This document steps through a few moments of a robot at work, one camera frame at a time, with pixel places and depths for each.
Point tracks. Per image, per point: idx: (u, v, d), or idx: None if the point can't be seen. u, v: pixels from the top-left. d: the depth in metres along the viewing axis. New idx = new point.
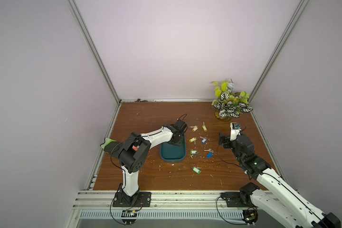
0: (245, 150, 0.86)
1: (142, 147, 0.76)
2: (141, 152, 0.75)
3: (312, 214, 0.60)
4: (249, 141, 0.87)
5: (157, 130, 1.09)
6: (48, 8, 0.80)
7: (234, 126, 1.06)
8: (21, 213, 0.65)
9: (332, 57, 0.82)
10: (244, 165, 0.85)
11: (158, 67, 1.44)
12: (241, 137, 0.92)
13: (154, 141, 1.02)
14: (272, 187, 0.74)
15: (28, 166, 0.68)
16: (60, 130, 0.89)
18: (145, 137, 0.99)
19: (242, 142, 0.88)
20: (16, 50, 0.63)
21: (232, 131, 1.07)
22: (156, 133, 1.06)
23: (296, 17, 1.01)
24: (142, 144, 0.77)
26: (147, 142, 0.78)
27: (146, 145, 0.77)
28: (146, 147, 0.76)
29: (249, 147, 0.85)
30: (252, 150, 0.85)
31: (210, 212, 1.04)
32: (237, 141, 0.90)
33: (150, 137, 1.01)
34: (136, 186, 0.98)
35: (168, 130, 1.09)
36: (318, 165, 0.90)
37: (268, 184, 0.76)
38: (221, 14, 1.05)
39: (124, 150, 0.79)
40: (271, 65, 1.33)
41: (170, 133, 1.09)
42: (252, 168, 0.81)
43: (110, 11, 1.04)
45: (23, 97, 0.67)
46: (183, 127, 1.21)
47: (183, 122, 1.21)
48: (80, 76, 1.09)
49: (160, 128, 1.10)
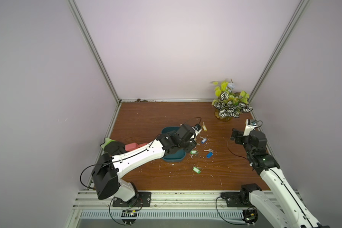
0: (256, 144, 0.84)
1: (107, 178, 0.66)
2: (104, 184, 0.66)
3: (305, 219, 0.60)
4: (262, 137, 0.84)
5: (140, 150, 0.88)
6: (48, 8, 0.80)
7: (250, 122, 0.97)
8: (21, 213, 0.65)
9: (332, 57, 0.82)
10: (251, 158, 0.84)
11: (158, 67, 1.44)
12: (256, 132, 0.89)
13: (132, 166, 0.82)
14: (272, 185, 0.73)
15: (28, 166, 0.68)
16: (60, 130, 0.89)
18: (117, 162, 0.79)
19: (254, 135, 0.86)
20: (16, 51, 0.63)
21: (246, 127, 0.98)
22: (137, 154, 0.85)
23: (296, 18, 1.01)
24: (108, 174, 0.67)
26: (113, 174, 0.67)
27: (111, 175, 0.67)
28: (109, 179, 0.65)
29: (261, 142, 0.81)
30: (263, 146, 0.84)
31: (210, 212, 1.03)
32: (251, 135, 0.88)
33: (123, 162, 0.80)
34: (131, 193, 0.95)
35: (156, 148, 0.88)
36: (318, 165, 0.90)
37: (269, 181, 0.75)
38: (221, 14, 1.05)
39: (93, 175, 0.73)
40: (271, 65, 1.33)
41: (160, 151, 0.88)
42: (260, 163, 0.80)
43: (109, 10, 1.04)
45: (23, 97, 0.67)
46: (188, 137, 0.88)
47: (186, 132, 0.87)
48: (80, 75, 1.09)
49: (145, 146, 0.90)
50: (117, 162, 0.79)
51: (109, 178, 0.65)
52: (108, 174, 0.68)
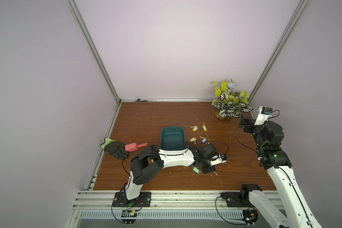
0: (270, 138, 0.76)
1: (154, 166, 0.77)
2: (150, 170, 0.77)
3: (308, 225, 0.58)
4: (280, 130, 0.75)
5: (178, 152, 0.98)
6: (48, 8, 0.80)
7: (264, 110, 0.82)
8: (21, 213, 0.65)
9: (332, 57, 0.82)
10: (261, 152, 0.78)
11: (158, 67, 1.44)
12: (272, 125, 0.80)
13: (171, 164, 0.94)
14: (280, 185, 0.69)
15: (28, 166, 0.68)
16: (60, 130, 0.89)
18: (162, 156, 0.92)
19: (270, 128, 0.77)
20: (15, 51, 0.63)
21: (259, 116, 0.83)
22: (177, 154, 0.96)
23: (296, 18, 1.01)
24: (156, 163, 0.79)
26: (161, 165, 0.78)
27: (158, 165, 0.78)
28: (156, 167, 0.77)
29: (276, 136, 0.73)
30: (278, 140, 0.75)
31: (210, 212, 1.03)
32: (266, 127, 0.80)
33: (167, 157, 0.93)
34: (137, 193, 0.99)
35: (190, 156, 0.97)
36: (318, 165, 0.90)
37: (277, 180, 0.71)
38: (221, 14, 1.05)
39: (137, 160, 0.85)
40: (271, 65, 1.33)
41: (191, 161, 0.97)
42: (270, 158, 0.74)
43: (110, 11, 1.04)
45: (23, 97, 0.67)
46: (213, 154, 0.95)
47: (211, 150, 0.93)
48: (79, 75, 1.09)
49: (183, 150, 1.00)
50: (162, 156, 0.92)
51: (156, 166, 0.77)
52: (156, 162, 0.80)
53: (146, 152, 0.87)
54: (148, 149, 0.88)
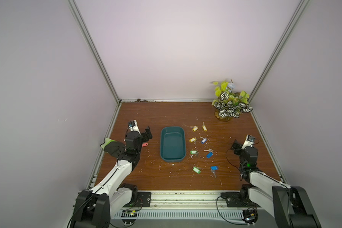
0: (248, 158, 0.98)
1: (99, 205, 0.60)
2: (99, 213, 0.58)
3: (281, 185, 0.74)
4: (254, 153, 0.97)
5: (112, 171, 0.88)
6: (48, 8, 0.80)
7: (249, 138, 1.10)
8: (20, 213, 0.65)
9: (332, 57, 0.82)
10: (242, 170, 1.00)
11: (158, 67, 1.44)
12: (251, 147, 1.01)
13: (113, 186, 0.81)
14: (258, 183, 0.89)
15: (28, 166, 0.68)
16: (60, 131, 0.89)
18: (98, 189, 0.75)
19: (247, 151, 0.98)
20: (16, 51, 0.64)
21: (245, 142, 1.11)
22: (110, 177, 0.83)
23: (296, 17, 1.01)
24: (97, 202, 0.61)
26: (104, 197, 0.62)
27: (102, 200, 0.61)
28: (102, 204, 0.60)
29: (252, 157, 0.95)
30: (254, 161, 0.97)
31: (210, 212, 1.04)
32: (245, 149, 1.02)
33: (104, 186, 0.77)
34: (127, 193, 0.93)
35: (123, 164, 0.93)
36: (318, 165, 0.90)
37: (254, 180, 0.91)
38: (221, 14, 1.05)
39: (78, 221, 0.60)
40: (271, 65, 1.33)
41: (128, 164, 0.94)
42: (248, 175, 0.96)
43: (109, 10, 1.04)
45: (23, 97, 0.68)
46: (137, 140, 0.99)
47: (132, 140, 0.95)
48: (79, 75, 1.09)
49: (114, 166, 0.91)
50: (98, 189, 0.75)
51: (101, 204, 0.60)
52: (97, 201, 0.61)
53: (77, 207, 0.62)
54: (78, 201, 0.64)
